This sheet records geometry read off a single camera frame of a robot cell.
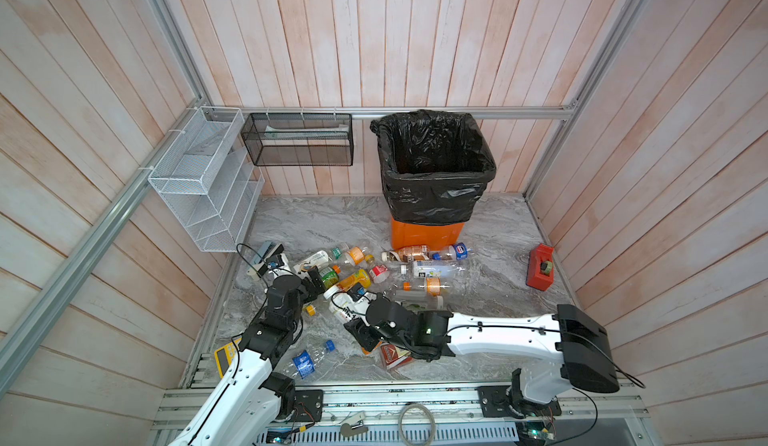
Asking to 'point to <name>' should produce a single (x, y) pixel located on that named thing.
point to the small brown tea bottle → (406, 253)
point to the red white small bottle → (379, 273)
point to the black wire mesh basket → (300, 138)
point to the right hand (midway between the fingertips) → (350, 322)
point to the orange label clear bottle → (432, 286)
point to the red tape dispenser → (540, 267)
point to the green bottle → (329, 277)
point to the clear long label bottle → (433, 269)
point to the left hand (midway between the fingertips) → (304, 278)
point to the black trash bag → (434, 165)
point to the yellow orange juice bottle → (360, 276)
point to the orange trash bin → (407, 234)
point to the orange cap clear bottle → (355, 255)
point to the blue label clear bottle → (303, 364)
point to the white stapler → (253, 272)
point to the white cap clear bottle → (419, 307)
